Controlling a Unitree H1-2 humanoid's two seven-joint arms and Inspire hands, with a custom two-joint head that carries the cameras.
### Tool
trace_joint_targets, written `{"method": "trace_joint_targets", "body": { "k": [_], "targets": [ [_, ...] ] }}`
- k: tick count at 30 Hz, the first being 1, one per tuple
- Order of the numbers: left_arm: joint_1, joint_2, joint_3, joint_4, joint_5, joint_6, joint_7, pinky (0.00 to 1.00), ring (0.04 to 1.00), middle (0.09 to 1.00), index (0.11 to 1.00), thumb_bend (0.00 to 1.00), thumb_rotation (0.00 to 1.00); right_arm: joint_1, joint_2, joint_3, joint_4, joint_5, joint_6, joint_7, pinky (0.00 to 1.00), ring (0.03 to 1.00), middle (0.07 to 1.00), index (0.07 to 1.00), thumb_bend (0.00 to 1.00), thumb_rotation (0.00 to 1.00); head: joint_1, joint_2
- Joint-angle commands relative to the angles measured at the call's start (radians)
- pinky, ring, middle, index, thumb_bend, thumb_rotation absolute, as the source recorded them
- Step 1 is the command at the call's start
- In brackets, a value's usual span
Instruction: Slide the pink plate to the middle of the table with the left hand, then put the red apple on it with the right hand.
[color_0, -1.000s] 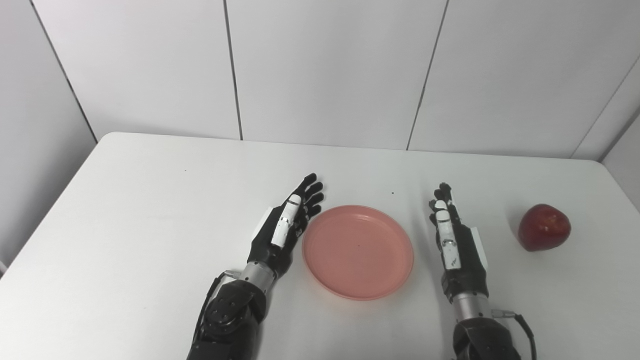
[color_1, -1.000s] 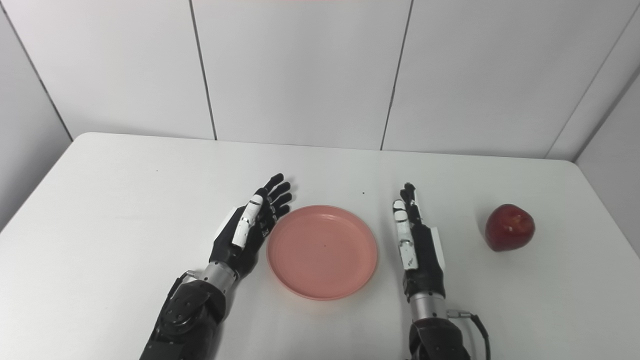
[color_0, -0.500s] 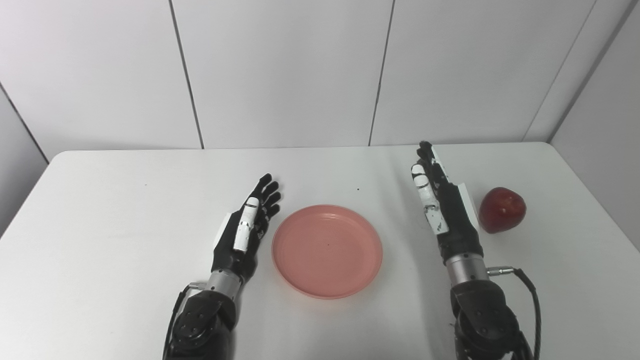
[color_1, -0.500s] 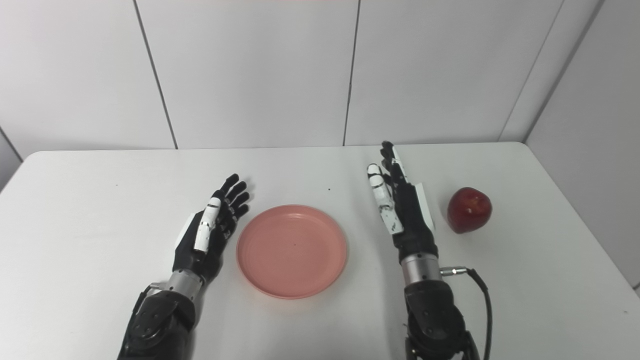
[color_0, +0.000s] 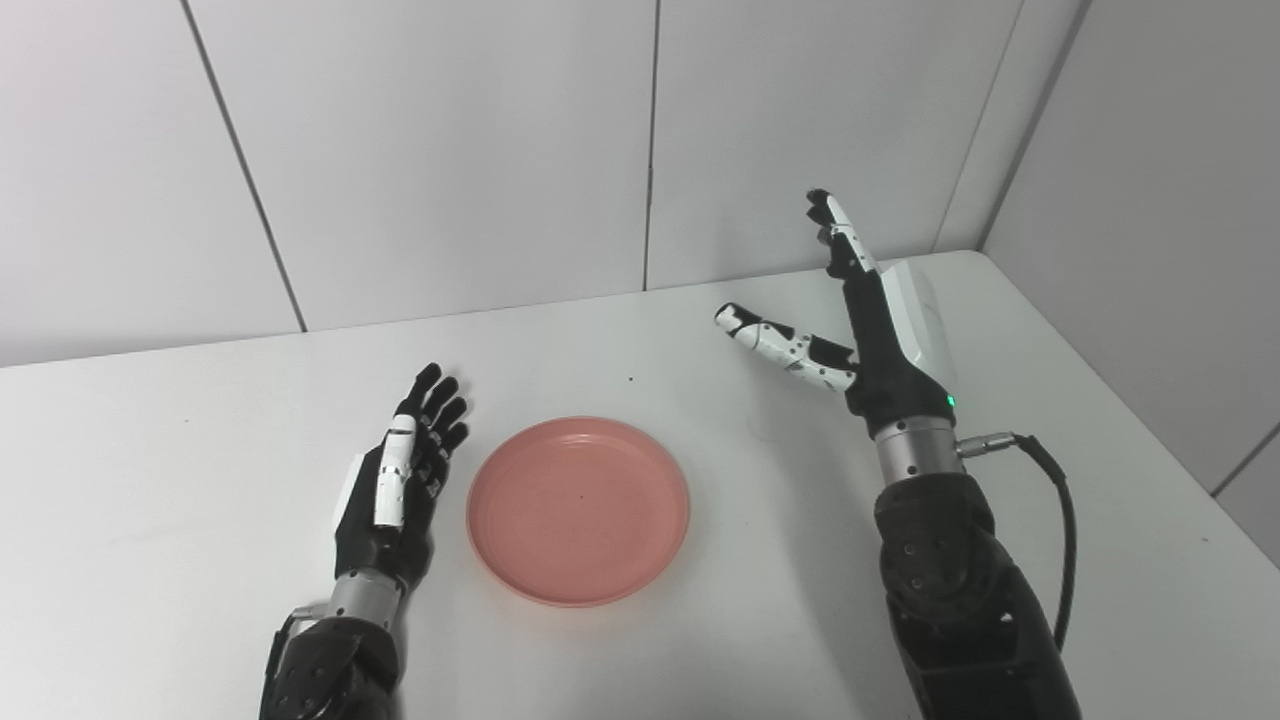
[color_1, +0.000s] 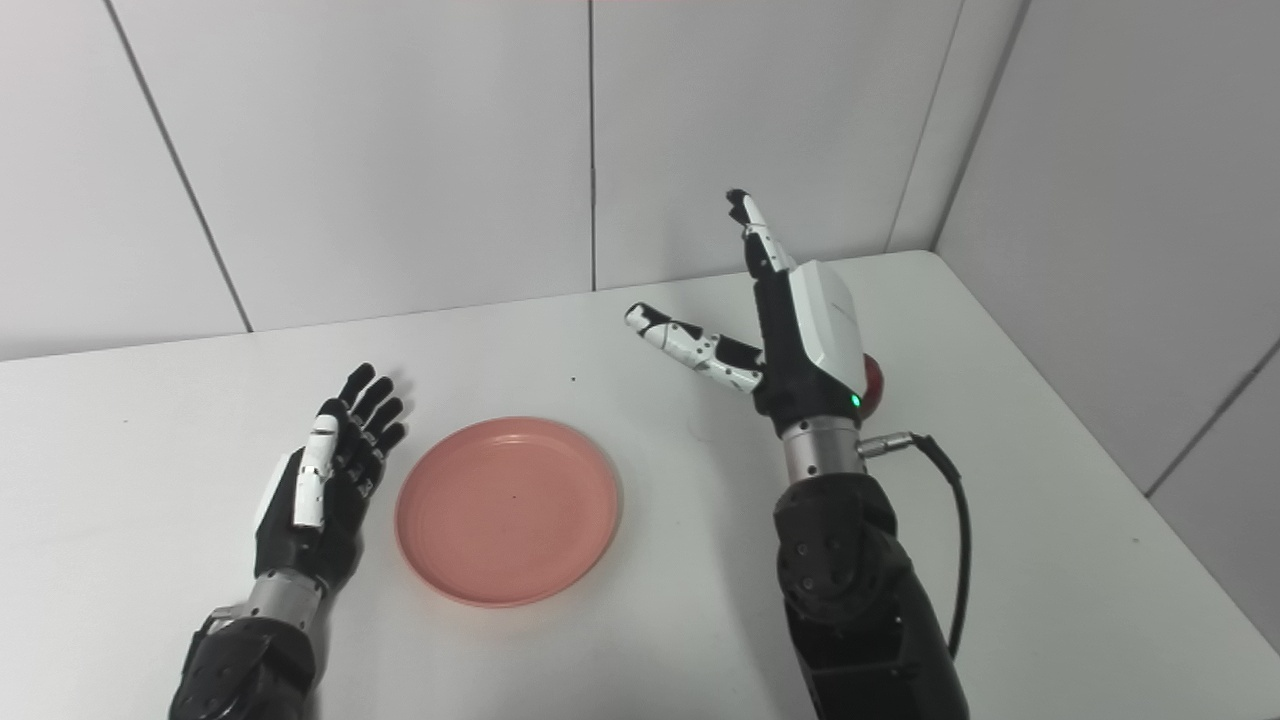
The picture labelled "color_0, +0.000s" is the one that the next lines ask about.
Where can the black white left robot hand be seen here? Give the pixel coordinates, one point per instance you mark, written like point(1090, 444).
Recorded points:
point(385, 545)

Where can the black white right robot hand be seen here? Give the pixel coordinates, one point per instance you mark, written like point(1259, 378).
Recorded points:
point(885, 370)

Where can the pink round plate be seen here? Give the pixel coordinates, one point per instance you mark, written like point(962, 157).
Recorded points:
point(578, 510)

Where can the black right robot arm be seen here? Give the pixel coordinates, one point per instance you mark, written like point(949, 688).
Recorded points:
point(950, 600)

